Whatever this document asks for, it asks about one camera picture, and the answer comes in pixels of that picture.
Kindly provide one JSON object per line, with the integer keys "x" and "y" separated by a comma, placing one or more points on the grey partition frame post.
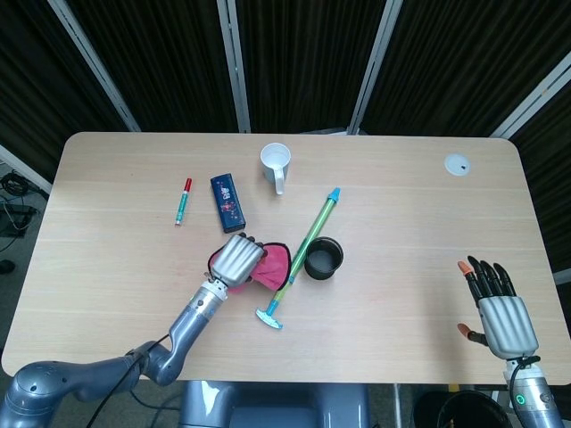
{"x": 374, "y": 67}
{"x": 96, "y": 67}
{"x": 531, "y": 100}
{"x": 234, "y": 67}

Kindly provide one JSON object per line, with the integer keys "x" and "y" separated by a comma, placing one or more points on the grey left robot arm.
{"x": 187, "y": 325}

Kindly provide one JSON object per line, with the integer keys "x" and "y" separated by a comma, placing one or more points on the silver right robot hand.
{"x": 506, "y": 321}

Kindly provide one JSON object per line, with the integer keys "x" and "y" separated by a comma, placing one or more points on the dark blue printed box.
{"x": 229, "y": 203}

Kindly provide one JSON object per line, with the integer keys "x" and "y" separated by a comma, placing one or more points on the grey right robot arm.
{"x": 533, "y": 392}

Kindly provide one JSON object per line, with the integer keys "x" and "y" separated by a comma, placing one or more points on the black trash bin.
{"x": 459, "y": 412}

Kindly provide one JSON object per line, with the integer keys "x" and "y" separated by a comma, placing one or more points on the black mesh pen holder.
{"x": 323, "y": 263}

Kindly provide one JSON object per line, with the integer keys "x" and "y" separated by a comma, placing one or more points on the green marker with red cap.
{"x": 183, "y": 203}

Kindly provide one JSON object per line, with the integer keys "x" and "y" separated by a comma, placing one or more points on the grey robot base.
{"x": 272, "y": 405}

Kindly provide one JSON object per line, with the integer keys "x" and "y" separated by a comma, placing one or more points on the pink cloth with black trim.
{"x": 276, "y": 267}

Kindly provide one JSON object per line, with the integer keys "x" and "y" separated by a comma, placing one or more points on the green and blue toy pump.
{"x": 312, "y": 232}

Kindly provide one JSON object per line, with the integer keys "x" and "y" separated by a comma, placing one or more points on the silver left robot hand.
{"x": 234, "y": 260}

